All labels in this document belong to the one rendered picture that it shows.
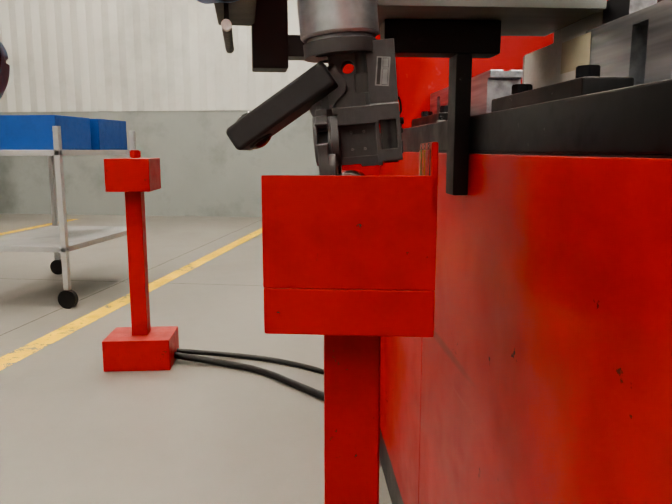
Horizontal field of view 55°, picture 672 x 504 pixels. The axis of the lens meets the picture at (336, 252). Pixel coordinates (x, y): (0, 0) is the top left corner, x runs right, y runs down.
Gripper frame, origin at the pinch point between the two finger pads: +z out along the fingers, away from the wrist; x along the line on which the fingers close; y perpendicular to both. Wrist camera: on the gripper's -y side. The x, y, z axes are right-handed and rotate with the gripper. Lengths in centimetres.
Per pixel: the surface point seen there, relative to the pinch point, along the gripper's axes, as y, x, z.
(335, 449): -2.1, 2.1, 22.0
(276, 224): -4.8, -4.9, -3.7
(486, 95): 24, 55, -18
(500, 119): 18.1, 8.1, -11.8
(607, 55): 30.4, 11.1, -17.7
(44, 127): -170, 266, -36
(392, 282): 5.4, -5.0, 2.5
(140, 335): -94, 171, 53
